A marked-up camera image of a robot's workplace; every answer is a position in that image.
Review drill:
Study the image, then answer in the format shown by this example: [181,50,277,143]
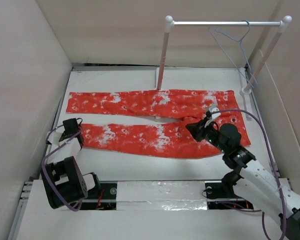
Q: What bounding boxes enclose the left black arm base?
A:
[80,172,118,211]

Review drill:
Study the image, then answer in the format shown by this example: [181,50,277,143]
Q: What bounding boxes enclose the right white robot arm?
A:
[186,119,300,240]

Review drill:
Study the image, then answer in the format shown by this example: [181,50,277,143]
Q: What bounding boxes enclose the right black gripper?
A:
[184,116,228,154]

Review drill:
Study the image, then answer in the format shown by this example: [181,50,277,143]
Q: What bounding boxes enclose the red white patterned trousers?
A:
[66,89,251,159]

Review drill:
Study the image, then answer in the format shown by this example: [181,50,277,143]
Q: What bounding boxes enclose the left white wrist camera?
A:
[45,128,63,147]

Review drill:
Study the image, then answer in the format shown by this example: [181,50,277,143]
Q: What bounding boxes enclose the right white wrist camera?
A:
[204,104,221,128]

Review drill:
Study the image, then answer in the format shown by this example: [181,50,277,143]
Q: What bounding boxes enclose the white clothes rack frame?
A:
[155,15,293,110]

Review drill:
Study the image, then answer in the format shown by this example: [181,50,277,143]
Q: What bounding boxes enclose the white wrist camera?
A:
[204,104,221,128]
[45,128,63,147]

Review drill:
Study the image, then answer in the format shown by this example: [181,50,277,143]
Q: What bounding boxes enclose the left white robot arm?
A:
[41,118,103,212]

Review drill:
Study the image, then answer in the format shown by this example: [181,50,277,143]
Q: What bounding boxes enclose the blue wire hanger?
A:
[208,20,256,88]

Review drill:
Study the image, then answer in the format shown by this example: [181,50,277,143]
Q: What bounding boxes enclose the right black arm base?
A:
[201,171,256,212]

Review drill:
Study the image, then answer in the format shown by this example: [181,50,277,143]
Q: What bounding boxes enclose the silver foil tape strip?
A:
[116,180,208,211]

